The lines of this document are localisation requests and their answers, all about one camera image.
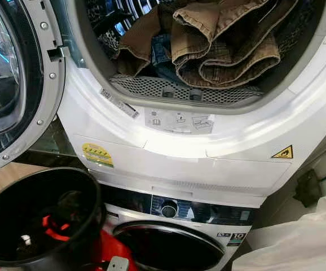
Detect brown trousers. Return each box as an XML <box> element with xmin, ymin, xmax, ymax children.
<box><xmin>113</xmin><ymin>0</ymin><xmax>299</xmax><ymax>90</ymax></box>

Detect white washing machine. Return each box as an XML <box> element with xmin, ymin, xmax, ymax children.
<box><xmin>98</xmin><ymin>183</ymin><xmax>259</xmax><ymax>271</ymax></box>

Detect yellow triangle warning sticker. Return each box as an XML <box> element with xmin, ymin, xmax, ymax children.
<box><xmin>271</xmin><ymin>145</ymin><xmax>295</xmax><ymax>160</ymax></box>

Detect white tumble dryer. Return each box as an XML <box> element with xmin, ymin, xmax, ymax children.
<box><xmin>53</xmin><ymin>0</ymin><xmax>326</xmax><ymax>207</ymax></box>

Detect white plastic bag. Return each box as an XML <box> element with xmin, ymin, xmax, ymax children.
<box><xmin>231</xmin><ymin>195</ymin><xmax>326</xmax><ymax>271</ymax></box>

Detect white instruction sticker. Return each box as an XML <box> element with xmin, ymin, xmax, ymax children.
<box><xmin>144</xmin><ymin>107</ymin><xmax>214</xmax><ymax>135</ymax></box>

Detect round washer control knob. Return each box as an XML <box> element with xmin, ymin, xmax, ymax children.
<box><xmin>160</xmin><ymin>202</ymin><xmax>178</xmax><ymax>218</ymax></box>

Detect blue denim jeans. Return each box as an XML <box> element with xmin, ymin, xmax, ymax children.
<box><xmin>151</xmin><ymin>33</ymin><xmax>178</xmax><ymax>80</ymax></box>

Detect grey perforated lint filter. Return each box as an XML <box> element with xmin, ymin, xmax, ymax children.
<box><xmin>109</xmin><ymin>73</ymin><xmax>265</xmax><ymax>107</ymax></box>

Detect dark round washer door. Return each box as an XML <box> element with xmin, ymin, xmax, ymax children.
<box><xmin>112</xmin><ymin>220</ymin><xmax>226</xmax><ymax>271</ymax></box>

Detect white barcode label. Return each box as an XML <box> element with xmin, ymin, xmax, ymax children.
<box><xmin>99</xmin><ymin>88</ymin><xmax>140</xmax><ymax>119</ymax></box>

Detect yellow round sticker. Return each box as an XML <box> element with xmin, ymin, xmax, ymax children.
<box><xmin>82</xmin><ymin>142</ymin><xmax>114</xmax><ymax>168</ymax></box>

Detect red plastic stool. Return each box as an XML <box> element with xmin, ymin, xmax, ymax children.
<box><xmin>92</xmin><ymin>229</ymin><xmax>138</xmax><ymax>271</ymax></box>

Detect dark grey cloth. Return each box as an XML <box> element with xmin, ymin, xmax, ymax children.
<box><xmin>53</xmin><ymin>189</ymin><xmax>90</xmax><ymax>229</ymax></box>

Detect round glass dryer door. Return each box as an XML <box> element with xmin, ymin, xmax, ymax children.
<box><xmin>0</xmin><ymin>0</ymin><xmax>67</xmax><ymax>176</ymax></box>

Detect small red plastic piece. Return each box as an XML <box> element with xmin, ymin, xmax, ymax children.
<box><xmin>42</xmin><ymin>215</ymin><xmax>73</xmax><ymax>242</ymax></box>

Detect black round laundry bucket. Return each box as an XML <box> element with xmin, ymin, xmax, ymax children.
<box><xmin>0</xmin><ymin>167</ymin><xmax>107</xmax><ymax>269</ymax></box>

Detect wooden cabinet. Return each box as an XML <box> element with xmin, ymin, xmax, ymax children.
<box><xmin>0</xmin><ymin>163</ymin><xmax>51</xmax><ymax>209</ymax></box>

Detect black wall socket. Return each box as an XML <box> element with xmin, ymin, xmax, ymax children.
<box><xmin>293</xmin><ymin>168</ymin><xmax>323</xmax><ymax>208</ymax></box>

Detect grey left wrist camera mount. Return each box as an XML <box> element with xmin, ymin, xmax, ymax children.
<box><xmin>107</xmin><ymin>256</ymin><xmax>131</xmax><ymax>271</ymax></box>

